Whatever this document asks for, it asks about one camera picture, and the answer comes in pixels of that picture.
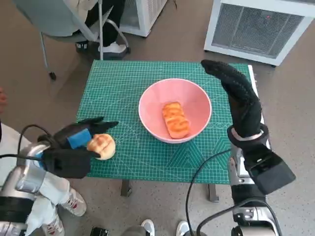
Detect round toy bread bun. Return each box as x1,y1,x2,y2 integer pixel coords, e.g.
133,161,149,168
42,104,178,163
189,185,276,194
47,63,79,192
87,133,116,161

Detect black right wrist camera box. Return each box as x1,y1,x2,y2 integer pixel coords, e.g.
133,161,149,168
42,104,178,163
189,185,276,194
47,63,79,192
242,144,296,195

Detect pink bowl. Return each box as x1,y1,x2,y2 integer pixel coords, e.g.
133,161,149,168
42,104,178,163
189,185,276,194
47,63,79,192
138,78,213,145

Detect person in white clothes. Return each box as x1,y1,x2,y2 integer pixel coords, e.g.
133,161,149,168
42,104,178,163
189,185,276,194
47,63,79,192
0,87,87,236

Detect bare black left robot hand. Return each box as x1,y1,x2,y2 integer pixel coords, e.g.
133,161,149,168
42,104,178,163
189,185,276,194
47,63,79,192
50,117,120,150

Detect rectangular braided toy bread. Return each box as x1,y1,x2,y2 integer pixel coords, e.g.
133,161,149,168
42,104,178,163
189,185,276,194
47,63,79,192
161,101,191,140

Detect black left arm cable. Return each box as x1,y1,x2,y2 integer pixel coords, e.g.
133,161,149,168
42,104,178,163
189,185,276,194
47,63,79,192
0,124,54,162

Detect white shoe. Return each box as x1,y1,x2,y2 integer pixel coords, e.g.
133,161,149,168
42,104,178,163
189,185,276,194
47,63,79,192
177,220,191,236
140,218,156,236

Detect large white grilled cabinet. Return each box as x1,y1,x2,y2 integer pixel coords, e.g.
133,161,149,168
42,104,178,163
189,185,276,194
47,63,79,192
203,0,315,66

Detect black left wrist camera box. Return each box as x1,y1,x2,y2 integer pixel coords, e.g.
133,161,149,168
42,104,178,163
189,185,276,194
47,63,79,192
41,148,91,179

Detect small black box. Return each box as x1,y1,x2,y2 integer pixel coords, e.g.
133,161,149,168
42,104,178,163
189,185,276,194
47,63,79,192
90,227,110,236

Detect long black robot cable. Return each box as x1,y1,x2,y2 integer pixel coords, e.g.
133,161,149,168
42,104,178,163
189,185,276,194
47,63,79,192
186,149,232,236

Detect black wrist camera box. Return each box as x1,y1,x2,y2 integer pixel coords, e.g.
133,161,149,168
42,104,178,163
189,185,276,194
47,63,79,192
41,148,91,179
242,144,296,195

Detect small white grilled cabinet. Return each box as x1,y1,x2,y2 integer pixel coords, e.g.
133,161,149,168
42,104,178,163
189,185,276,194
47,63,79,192
119,0,170,37

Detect green cutting mat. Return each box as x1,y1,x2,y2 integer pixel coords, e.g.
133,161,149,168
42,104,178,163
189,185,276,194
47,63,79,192
76,60,265,185

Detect grey chair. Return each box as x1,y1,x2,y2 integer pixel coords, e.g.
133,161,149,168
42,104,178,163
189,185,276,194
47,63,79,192
12,0,131,81

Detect looped black robot cable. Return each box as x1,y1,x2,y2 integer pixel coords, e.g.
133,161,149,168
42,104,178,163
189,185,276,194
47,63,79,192
198,199,283,236

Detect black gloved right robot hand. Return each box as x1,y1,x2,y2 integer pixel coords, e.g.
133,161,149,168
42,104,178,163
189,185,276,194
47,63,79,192
201,59,263,138

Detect seated person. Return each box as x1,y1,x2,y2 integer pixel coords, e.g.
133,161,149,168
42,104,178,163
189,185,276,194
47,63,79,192
73,0,128,54

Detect grey robot torso part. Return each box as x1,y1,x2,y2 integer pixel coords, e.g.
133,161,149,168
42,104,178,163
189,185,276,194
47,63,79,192
122,225,148,236

